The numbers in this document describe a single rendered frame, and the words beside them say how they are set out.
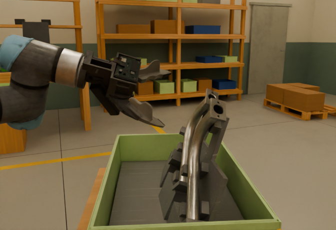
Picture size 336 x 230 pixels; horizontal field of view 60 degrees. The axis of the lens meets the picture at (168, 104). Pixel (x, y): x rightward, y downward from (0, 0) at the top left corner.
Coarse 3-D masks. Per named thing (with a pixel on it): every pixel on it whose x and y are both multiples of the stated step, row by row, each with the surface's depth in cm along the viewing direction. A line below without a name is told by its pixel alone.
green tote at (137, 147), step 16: (128, 144) 120; (144, 144) 121; (160, 144) 121; (176, 144) 122; (208, 144) 123; (224, 144) 109; (112, 160) 96; (128, 160) 122; (144, 160) 122; (224, 160) 105; (112, 176) 95; (240, 176) 87; (112, 192) 94; (240, 192) 87; (256, 192) 75; (96, 208) 68; (240, 208) 88; (256, 208) 74; (96, 224) 65; (144, 224) 62; (160, 224) 62; (176, 224) 62; (192, 224) 62; (208, 224) 62; (224, 224) 62; (240, 224) 62; (256, 224) 63; (272, 224) 63
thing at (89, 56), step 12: (84, 60) 57; (96, 60) 58; (108, 60) 61; (120, 60) 60; (132, 60) 61; (84, 72) 59; (96, 72) 59; (108, 72) 58; (120, 72) 58; (132, 72) 59; (84, 84) 63; (108, 84) 62; (120, 84) 60; (132, 84) 58; (108, 96) 63; (120, 96) 62; (132, 96) 65
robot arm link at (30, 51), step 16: (0, 48) 56; (16, 48) 56; (32, 48) 57; (48, 48) 58; (0, 64) 57; (16, 64) 56; (32, 64) 57; (48, 64) 57; (16, 80) 58; (32, 80) 58; (48, 80) 60
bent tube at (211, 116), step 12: (216, 108) 71; (204, 120) 72; (204, 132) 75; (192, 144) 76; (192, 156) 75; (192, 168) 73; (192, 180) 71; (192, 192) 69; (192, 204) 67; (192, 216) 65
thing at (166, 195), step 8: (200, 152) 88; (200, 160) 86; (168, 176) 91; (168, 184) 89; (160, 192) 93; (168, 192) 86; (176, 192) 81; (184, 192) 83; (160, 200) 91; (168, 200) 84; (176, 200) 81; (184, 200) 82; (168, 208) 82; (168, 216) 82
